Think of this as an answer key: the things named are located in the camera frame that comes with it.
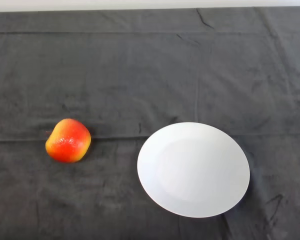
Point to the red and yellow apple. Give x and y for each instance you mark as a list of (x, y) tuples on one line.
[(70, 146)]

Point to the white round plate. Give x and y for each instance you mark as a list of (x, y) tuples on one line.
[(193, 172)]

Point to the black cloth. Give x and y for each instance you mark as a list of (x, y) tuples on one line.
[(115, 75)]

